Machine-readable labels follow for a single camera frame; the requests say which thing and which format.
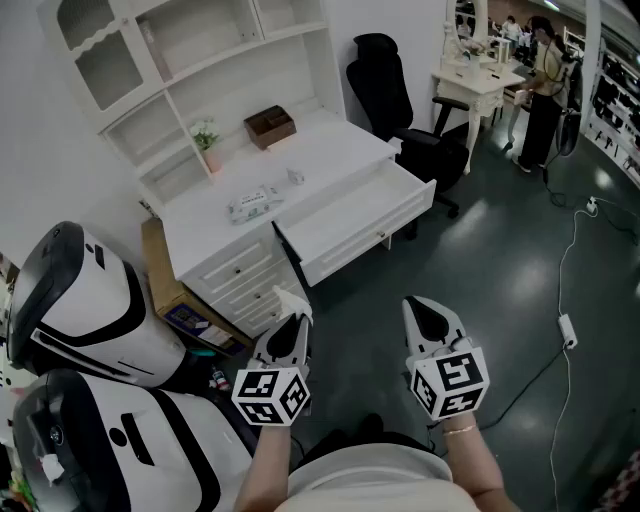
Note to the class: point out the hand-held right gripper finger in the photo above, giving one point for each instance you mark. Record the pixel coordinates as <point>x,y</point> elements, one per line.
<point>412,330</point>
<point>450,322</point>

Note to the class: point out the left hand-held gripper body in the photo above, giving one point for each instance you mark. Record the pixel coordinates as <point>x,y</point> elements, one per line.
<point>270,395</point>

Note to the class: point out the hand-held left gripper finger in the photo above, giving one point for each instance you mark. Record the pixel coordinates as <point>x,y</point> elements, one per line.
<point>305,340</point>
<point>263,347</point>

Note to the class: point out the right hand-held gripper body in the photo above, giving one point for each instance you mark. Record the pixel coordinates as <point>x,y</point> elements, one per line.
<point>450,385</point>

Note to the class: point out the white tissue item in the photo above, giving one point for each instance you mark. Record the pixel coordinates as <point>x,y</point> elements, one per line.
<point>292,302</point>

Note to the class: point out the person's left forearm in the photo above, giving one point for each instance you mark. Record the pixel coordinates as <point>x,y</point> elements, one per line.
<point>262,465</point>

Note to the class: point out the person's right forearm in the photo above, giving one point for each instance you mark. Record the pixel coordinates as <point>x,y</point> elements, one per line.
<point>480,465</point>

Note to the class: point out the small white desk drawer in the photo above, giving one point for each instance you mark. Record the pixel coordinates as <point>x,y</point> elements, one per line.
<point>257,295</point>
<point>235,267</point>
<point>260,320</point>

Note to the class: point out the small grey crumpled wrapper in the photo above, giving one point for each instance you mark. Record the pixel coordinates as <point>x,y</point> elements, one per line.
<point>295,176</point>

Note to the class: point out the white desk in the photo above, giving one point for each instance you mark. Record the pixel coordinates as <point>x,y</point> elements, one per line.
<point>260,165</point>

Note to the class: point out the white desk hutch shelf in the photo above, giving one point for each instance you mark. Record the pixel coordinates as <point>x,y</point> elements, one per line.
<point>200,65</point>

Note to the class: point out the small red white bottle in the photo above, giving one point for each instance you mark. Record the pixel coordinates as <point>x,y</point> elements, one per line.
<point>218,378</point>

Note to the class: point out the brown cardboard box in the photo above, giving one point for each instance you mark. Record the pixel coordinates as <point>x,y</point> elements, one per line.
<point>175,295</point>

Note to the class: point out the white power strip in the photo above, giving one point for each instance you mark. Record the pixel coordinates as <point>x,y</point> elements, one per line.
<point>568,330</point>

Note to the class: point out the person's white shirt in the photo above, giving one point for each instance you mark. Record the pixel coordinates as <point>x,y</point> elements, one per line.
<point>375,480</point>

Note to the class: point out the green white wet wipes packet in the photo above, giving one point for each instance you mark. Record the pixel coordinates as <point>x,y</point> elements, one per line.
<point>252,204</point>

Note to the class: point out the white black rounded machine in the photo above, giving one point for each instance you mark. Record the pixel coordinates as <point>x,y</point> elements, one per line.
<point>125,445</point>
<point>85,310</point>

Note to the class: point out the red patterned rug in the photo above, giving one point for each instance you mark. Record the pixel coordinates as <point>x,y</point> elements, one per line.
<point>622,485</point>

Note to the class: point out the white flowers in pink vase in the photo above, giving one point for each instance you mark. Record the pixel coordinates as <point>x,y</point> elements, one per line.
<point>206,142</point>

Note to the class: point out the black office chair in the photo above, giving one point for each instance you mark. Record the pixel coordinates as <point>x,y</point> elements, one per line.
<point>400,115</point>

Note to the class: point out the brown wooden organizer box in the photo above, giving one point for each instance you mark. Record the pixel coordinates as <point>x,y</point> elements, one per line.
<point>270,126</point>

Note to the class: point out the white tissue scrap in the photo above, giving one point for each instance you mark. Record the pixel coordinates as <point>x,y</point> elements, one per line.
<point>51,467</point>

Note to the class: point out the white dressing table with mirror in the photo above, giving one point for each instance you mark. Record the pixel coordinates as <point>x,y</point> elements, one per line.
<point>475,75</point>

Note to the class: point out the white display shelf with goods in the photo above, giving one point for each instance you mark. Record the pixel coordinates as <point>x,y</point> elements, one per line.
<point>617,110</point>

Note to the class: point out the white wall plug adapter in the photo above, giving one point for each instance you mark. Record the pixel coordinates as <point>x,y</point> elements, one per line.
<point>592,205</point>

